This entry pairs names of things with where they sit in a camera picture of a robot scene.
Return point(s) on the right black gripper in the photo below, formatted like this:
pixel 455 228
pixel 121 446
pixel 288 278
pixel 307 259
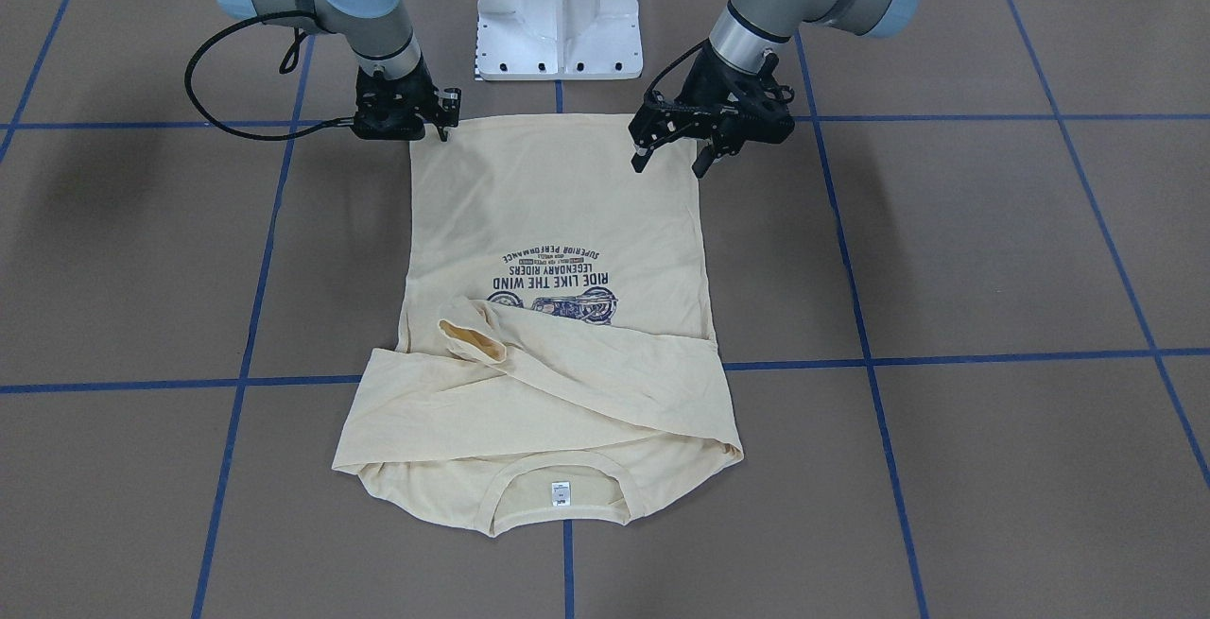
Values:
pixel 423 95

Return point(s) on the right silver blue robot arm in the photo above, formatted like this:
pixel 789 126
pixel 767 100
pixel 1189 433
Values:
pixel 379 32

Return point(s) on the beige long-sleeve printed shirt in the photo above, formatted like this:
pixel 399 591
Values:
pixel 556 354

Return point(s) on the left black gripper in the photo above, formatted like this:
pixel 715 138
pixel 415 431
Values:
pixel 716 83

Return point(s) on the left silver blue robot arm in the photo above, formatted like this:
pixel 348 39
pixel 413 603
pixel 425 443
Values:
pixel 747 27

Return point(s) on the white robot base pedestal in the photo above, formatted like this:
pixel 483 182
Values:
pixel 530 40

